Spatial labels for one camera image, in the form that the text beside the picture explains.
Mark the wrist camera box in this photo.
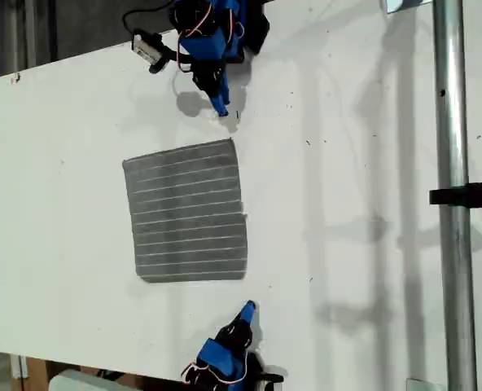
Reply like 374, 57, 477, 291
256, 371, 285, 391
132, 29, 164, 63

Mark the white table leg bracket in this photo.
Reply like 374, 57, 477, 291
10, 354, 28, 380

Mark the camera black stalk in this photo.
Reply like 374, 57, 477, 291
149, 46, 194, 76

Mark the wooden board under table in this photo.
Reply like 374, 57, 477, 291
25, 357, 51, 391

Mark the white box under table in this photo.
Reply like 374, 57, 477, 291
47, 368, 118, 391

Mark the black clamp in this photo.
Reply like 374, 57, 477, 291
428, 173, 482, 217

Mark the camera black cable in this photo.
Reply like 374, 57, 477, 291
121, 0, 173, 33

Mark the steel post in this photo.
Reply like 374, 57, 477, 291
431, 0, 479, 391

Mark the metal corner bracket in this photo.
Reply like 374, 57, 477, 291
380, 0, 430, 15

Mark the grey striped towel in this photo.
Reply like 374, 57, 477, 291
121, 137, 249, 285

